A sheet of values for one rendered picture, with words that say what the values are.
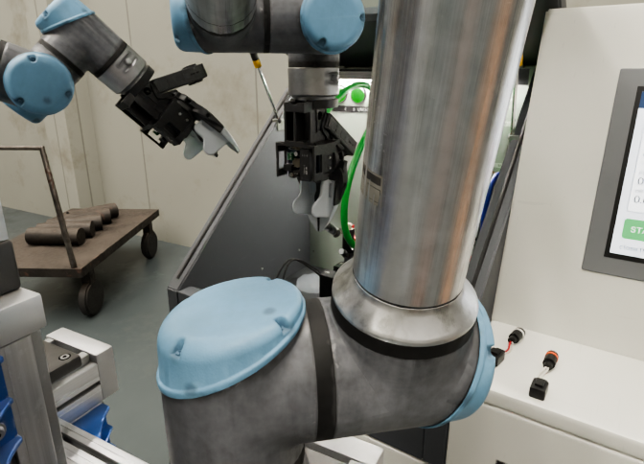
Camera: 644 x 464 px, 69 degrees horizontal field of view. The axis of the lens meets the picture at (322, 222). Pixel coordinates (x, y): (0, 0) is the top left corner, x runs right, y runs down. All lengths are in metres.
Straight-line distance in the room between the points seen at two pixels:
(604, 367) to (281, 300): 0.66
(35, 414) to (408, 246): 0.38
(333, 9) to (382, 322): 0.36
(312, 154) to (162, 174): 3.60
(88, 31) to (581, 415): 0.91
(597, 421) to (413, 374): 0.47
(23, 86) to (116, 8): 3.74
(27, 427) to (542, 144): 0.87
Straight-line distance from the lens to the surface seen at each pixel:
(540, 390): 0.80
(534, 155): 0.97
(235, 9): 0.51
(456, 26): 0.26
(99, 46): 0.85
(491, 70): 0.28
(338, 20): 0.58
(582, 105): 0.97
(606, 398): 0.86
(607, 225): 0.95
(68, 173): 4.76
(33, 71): 0.70
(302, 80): 0.70
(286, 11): 0.59
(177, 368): 0.36
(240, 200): 1.26
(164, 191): 4.27
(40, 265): 3.22
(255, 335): 0.34
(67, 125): 4.64
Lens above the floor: 1.44
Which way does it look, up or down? 18 degrees down
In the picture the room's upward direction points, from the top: straight up
